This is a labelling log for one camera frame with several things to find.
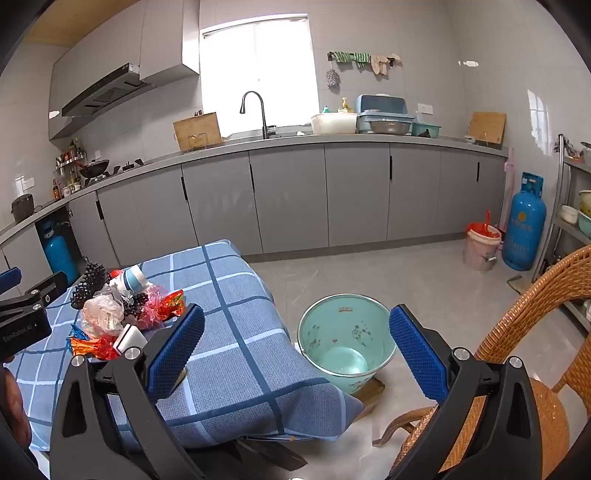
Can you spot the pale yellow pot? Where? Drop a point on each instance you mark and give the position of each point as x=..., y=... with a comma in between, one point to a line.
x=585, y=201

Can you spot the grey hanging duster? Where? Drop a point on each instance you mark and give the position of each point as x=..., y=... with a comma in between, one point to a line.
x=332, y=77

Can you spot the metal storage rack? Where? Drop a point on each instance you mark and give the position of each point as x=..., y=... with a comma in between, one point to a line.
x=561, y=194

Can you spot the dark rice cooker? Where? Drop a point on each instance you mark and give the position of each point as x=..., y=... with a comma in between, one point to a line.
x=23, y=207

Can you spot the teal bowl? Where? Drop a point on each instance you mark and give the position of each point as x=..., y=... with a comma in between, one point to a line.
x=585, y=224

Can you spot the pink bin with red bag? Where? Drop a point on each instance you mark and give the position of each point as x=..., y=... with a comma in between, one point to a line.
x=482, y=247

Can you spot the grey kitchen counter cabinets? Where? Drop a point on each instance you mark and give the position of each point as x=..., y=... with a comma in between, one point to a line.
x=286, y=194

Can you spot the blue checked tablecloth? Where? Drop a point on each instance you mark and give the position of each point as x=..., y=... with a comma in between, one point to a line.
x=240, y=332

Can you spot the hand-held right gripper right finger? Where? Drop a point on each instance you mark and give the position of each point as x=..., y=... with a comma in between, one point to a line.
x=415, y=355

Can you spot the teal metal bucket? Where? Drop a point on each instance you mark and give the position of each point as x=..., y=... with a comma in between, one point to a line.
x=341, y=323

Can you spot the metal basin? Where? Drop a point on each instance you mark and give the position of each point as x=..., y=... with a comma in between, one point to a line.
x=390, y=127

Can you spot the window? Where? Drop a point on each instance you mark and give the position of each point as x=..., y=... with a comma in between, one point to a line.
x=258, y=69

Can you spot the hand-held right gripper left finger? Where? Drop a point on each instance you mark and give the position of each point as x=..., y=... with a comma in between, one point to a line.
x=178, y=355

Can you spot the white wall socket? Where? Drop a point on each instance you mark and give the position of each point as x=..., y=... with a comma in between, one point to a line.
x=425, y=108
x=24, y=183

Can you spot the small dark pine cone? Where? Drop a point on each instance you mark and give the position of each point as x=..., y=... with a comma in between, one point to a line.
x=136, y=302
x=81, y=297

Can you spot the white bowl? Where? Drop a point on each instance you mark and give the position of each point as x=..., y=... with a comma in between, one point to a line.
x=569, y=214

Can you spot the wooden cutting board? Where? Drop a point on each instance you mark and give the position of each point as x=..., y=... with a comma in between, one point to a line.
x=487, y=129
x=198, y=131

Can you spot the teal plastic basket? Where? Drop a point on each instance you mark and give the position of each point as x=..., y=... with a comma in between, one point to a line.
x=425, y=130

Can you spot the blue gas cylinder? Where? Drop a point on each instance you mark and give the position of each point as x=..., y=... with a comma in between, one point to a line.
x=60, y=256
x=524, y=221

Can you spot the beige cloth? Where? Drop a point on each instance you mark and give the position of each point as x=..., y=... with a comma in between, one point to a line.
x=381, y=64

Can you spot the gas stove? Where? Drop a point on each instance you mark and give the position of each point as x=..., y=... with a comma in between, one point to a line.
x=125, y=166

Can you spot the grey wall cabinets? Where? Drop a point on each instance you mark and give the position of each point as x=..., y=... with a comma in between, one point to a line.
x=161, y=37

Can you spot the dark sink faucet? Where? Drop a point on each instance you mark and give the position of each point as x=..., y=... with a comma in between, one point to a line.
x=264, y=120

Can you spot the pink plastic bag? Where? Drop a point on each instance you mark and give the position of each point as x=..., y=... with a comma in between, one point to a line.
x=157, y=295

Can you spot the wicker chair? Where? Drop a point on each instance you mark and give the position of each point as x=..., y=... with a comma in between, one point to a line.
x=531, y=304

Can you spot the spice rack with bottles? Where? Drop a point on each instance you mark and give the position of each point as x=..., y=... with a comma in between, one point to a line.
x=69, y=161

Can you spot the red orange foil wrapper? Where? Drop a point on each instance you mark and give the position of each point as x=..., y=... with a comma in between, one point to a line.
x=99, y=348

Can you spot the large dark pine cone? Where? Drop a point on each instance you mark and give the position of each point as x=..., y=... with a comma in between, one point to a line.
x=95, y=277

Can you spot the white wall hook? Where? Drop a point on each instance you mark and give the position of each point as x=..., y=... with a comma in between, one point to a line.
x=468, y=63

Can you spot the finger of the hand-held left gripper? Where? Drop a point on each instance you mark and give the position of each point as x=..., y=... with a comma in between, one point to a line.
x=46, y=288
x=9, y=278

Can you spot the white sponge block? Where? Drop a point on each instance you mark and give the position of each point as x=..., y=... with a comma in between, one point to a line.
x=129, y=339

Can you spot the green striped cloth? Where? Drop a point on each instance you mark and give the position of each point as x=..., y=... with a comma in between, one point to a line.
x=351, y=57

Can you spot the black wok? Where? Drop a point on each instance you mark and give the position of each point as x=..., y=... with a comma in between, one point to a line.
x=94, y=168

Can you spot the white plastic basin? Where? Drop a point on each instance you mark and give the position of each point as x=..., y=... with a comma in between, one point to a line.
x=333, y=123

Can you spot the white plastic bag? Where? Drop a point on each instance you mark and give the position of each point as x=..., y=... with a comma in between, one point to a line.
x=104, y=311

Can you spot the red snack wrapper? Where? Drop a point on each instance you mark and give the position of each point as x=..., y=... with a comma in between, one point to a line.
x=174, y=302

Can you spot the white and blue cup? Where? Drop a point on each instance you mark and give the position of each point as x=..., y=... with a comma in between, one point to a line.
x=133, y=277

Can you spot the blue dish rack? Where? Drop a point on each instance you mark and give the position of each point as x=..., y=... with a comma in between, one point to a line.
x=383, y=106

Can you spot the black range hood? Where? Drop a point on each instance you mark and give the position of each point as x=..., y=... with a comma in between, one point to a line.
x=106, y=90

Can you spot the pink broom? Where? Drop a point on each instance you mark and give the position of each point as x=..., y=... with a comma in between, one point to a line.
x=510, y=184

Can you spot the yellow soap bottle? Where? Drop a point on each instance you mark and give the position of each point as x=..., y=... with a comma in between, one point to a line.
x=344, y=107

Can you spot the person's left hand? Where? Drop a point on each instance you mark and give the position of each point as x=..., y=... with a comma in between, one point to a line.
x=16, y=401

